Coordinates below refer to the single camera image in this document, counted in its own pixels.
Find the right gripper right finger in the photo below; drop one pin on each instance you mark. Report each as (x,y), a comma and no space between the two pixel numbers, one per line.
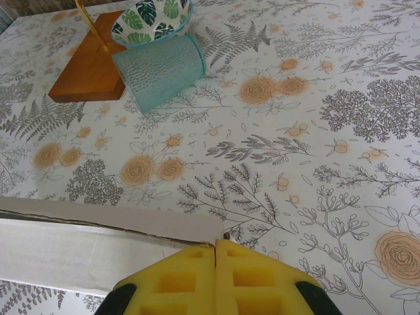
(262,282)

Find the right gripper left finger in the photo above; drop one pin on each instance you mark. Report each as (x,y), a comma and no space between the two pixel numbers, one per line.
(177,285)

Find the white cardboard box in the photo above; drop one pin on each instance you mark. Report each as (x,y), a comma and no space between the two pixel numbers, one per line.
(65,249)

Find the floral table cover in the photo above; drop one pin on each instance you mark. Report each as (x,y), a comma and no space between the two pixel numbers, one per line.
(295,131)

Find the teal textured plastic cup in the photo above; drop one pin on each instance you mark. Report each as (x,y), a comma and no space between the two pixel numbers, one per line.
(160,72)

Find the leaf print bowl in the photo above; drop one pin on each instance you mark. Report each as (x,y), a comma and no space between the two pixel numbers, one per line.
(147,23)

